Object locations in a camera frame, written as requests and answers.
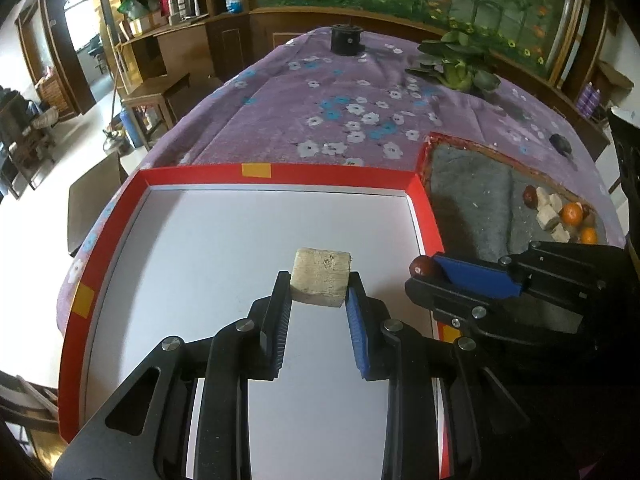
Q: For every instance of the green leafy plant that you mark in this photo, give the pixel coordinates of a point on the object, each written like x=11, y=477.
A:
x=456, y=62

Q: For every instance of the purple floral tablecloth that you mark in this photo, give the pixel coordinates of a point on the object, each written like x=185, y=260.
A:
x=303, y=104

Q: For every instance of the wooden side table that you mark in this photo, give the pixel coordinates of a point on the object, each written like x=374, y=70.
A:
x=155, y=93

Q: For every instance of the dark red jujube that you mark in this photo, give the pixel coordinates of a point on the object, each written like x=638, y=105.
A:
x=424, y=267

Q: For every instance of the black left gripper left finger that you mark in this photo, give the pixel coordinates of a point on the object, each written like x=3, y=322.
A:
x=186, y=403

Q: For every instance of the grey felt mat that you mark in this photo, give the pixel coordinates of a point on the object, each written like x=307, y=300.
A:
x=478, y=205

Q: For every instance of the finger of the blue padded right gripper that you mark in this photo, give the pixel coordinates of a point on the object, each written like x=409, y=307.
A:
x=482, y=278

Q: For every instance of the red white shallow box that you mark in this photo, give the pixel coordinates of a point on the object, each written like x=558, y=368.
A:
x=184, y=251

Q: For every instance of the blue water bottle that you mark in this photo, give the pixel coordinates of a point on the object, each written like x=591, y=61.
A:
x=131, y=128

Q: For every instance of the beige cake block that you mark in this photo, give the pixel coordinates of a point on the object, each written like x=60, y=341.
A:
x=320, y=277

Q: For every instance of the black cylindrical object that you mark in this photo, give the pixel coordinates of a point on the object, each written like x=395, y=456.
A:
x=346, y=39

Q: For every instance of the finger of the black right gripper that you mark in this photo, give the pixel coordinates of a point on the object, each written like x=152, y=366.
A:
x=467, y=311

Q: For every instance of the dark wooden stool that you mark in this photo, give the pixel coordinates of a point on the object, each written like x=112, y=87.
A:
x=88, y=196

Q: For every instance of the purple bottles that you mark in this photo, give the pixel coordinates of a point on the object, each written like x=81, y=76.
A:
x=589, y=100

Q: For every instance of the small black object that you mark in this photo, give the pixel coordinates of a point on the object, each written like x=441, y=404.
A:
x=561, y=144

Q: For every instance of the orange mandarin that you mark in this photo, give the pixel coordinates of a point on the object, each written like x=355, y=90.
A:
x=589, y=236
x=572, y=214

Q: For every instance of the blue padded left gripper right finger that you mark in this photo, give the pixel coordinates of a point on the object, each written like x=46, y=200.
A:
x=430, y=420

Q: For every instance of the orange mandarin on mat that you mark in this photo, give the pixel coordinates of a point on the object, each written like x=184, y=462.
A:
x=572, y=214

